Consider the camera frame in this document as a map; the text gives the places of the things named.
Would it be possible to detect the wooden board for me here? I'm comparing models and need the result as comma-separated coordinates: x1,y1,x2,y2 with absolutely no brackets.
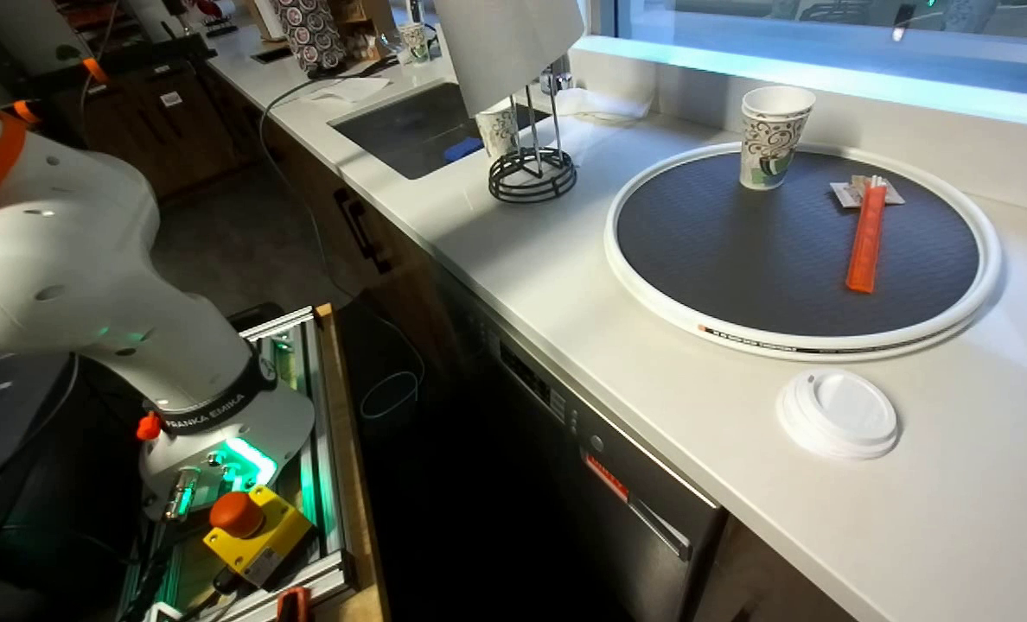
313,300,396,622

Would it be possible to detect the yellow emergency stop box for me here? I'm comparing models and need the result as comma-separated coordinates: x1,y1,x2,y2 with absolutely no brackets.
201,485,316,592

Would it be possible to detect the patterned bag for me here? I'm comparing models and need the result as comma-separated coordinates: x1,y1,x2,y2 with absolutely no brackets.
270,0,354,79

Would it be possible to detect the white plastic cup lid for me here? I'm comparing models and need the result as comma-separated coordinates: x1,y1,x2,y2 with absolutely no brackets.
774,365,906,462

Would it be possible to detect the patterned paper cup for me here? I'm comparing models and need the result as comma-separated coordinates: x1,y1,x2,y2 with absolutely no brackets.
737,82,819,198
472,95,527,163

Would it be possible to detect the white bowl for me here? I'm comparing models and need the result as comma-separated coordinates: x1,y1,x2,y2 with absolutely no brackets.
602,139,1009,361

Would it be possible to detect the white paper towel roll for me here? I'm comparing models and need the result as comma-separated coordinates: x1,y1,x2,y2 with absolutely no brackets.
433,0,588,121

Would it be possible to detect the wire paper towel holder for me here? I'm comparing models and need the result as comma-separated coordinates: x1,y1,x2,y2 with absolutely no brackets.
483,56,580,212

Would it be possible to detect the orange flat stick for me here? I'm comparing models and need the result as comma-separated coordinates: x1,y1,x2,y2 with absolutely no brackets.
842,171,892,296

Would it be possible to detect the glass window pane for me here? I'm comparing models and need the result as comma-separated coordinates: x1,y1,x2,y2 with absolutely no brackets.
611,0,1027,100

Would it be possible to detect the stainless steel sink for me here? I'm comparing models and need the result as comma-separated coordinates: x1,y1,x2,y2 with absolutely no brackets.
333,79,493,183

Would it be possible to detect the small grey flat piece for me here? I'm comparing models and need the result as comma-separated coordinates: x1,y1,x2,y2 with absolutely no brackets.
828,171,911,214

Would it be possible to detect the dark under-counter cabinet front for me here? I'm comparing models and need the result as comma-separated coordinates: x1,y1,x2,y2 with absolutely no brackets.
333,183,733,622

